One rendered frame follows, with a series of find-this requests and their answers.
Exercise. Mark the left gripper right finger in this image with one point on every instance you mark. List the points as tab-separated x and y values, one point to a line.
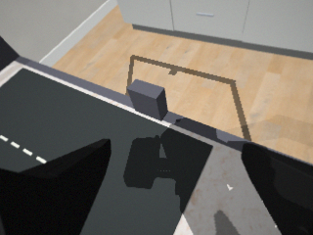
285	186

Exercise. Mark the dark grey block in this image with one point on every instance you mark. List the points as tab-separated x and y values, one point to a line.
148	99

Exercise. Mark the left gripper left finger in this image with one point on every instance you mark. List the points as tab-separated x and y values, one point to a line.
54	198

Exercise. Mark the black rectangular mat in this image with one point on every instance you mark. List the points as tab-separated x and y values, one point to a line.
153	169

